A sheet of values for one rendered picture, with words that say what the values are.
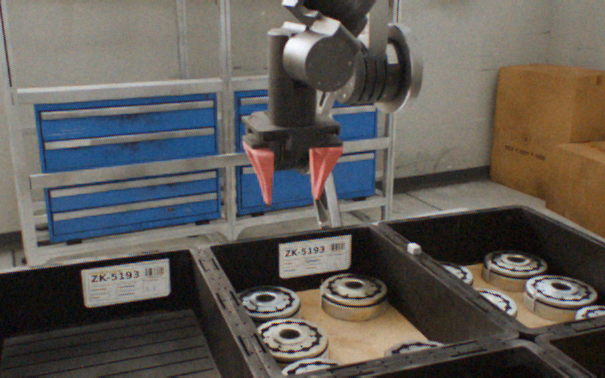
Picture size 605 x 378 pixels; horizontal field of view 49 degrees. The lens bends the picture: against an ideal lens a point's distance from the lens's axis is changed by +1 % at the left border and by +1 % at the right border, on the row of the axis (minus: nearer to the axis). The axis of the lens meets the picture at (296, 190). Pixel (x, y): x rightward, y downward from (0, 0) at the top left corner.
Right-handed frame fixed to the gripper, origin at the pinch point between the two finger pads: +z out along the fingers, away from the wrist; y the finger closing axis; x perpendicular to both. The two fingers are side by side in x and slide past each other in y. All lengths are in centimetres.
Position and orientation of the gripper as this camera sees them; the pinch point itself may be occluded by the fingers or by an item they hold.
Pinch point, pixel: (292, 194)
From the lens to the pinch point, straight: 80.7
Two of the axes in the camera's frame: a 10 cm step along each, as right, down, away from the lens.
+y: 9.4, -1.0, 3.1
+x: -3.3, -3.1, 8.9
